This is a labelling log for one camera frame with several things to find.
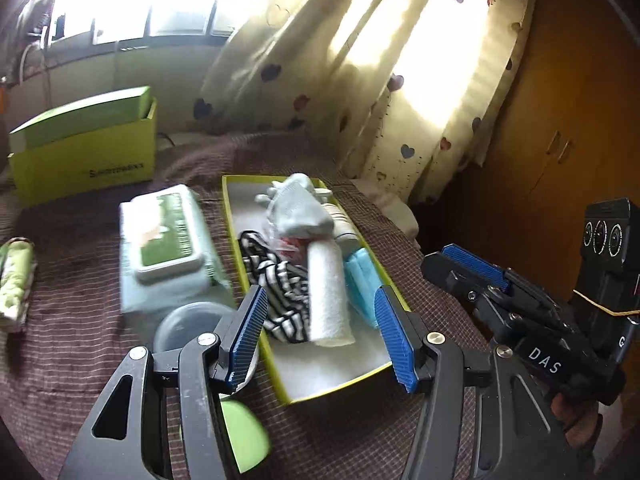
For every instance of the clear round container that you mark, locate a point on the clear round container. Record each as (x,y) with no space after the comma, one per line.
(190,325)

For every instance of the lime green tray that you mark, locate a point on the lime green tray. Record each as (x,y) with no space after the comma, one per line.
(325,375)

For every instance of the black white striped sock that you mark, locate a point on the black white striped sock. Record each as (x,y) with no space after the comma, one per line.
(285,305)

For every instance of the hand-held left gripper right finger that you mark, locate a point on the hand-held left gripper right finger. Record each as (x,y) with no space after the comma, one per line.
(397,340)

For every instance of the person's right hand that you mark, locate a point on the person's right hand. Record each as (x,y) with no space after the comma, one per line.
(575,425)

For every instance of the dark checked blanket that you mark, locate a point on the dark checked blanket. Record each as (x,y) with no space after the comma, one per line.
(100,350)

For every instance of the white plastic packet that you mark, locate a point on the white plastic packet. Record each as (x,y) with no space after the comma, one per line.
(290,247)

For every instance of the wooden cabinet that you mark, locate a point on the wooden cabinet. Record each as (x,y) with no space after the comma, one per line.
(550,135)

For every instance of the white fluffy cloth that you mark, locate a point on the white fluffy cloth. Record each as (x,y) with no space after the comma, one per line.
(327,305)

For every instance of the green round lid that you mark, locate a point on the green round lid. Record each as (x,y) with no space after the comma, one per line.
(245,435)

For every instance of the lime green box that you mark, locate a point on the lime green box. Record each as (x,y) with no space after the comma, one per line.
(75,170)

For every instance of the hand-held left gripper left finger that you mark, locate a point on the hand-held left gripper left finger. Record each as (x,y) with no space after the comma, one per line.
(247,340)

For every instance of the pale waffle towel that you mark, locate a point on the pale waffle towel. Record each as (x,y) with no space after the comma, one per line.
(300,210)

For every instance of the blue face masks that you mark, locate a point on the blue face masks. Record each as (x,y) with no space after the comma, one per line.
(362,285)

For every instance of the green white folded towel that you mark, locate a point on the green white folded towel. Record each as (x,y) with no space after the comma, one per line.
(17,270)

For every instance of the window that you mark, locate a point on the window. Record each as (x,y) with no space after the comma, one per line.
(150,10)

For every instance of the wet wipes pack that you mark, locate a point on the wet wipes pack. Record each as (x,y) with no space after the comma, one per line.
(165,240)

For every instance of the white roll with red stripes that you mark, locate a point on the white roll with red stripes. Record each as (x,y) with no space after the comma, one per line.
(345,230)

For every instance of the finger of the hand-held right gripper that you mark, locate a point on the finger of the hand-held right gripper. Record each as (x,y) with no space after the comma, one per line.
(452,280)
(475,265)

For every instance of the green box lid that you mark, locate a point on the green box lid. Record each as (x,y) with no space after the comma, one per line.
(75,117)

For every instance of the heart print curtain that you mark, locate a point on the heart print curtain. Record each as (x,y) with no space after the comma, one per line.
(375,60)

